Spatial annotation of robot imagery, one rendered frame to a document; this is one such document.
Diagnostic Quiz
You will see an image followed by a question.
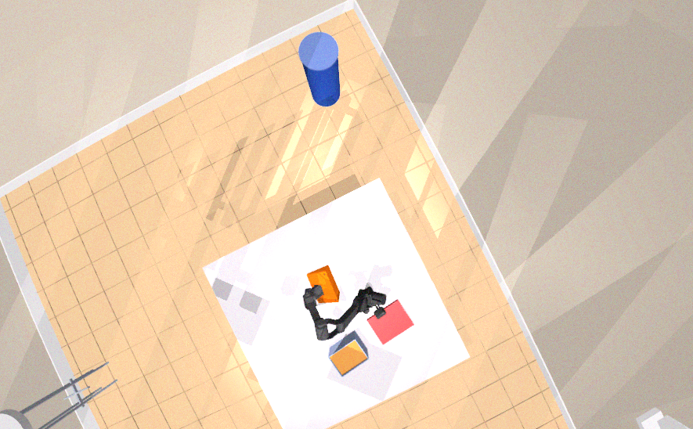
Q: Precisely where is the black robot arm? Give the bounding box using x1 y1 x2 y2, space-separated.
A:
302 285 387 341

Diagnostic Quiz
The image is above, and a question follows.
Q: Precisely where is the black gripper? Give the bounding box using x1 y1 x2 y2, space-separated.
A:
367 287 387 319

